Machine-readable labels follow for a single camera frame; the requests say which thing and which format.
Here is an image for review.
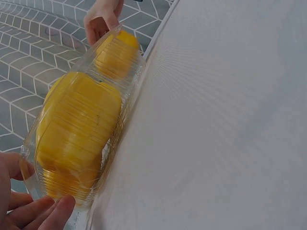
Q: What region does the person's left hand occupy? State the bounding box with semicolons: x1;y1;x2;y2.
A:
0;152;76;230

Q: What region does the person's right hand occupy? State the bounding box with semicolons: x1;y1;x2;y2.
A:
83;0;124;46

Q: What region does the clear plastic clamshell box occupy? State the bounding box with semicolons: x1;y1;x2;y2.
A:
19;23;147;230

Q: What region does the small yellow bell pepper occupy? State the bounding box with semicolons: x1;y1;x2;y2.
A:
94;30;140;81

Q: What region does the large yellow bell pepper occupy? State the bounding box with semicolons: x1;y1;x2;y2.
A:
35;71;123;204

